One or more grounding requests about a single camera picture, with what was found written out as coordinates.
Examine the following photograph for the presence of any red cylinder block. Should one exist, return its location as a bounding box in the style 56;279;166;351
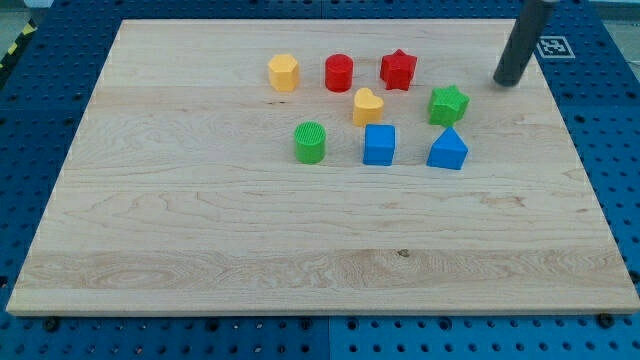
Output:
325;53;354;92

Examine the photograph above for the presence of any yellow heart block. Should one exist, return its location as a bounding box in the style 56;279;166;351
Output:
352;87;384;127

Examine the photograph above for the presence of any white fiducial marker tag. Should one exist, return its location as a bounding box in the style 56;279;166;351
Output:
537;35;575;59

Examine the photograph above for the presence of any blue triangle block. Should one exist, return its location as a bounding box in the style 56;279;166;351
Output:
426;127;468;170

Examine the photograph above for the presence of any yellow hexagon block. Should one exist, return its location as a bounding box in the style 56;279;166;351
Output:
268;54;300;92

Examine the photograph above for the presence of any blue cube block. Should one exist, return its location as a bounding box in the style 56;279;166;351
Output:
363;124;396;166

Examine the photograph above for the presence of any green cylinder block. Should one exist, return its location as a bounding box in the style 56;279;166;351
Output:
294;121;326;164

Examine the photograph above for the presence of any red star block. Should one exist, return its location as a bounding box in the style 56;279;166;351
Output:
380;49;418;91

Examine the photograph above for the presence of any green star block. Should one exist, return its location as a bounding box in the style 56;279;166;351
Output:
427;85;470;127

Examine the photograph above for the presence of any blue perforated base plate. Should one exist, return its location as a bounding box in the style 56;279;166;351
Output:
1;1;639;359

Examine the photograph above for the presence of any light wooden board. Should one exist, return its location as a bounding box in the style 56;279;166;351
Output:
7;19;639;317

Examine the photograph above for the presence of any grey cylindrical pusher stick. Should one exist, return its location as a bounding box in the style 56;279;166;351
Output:
493;0;559;87

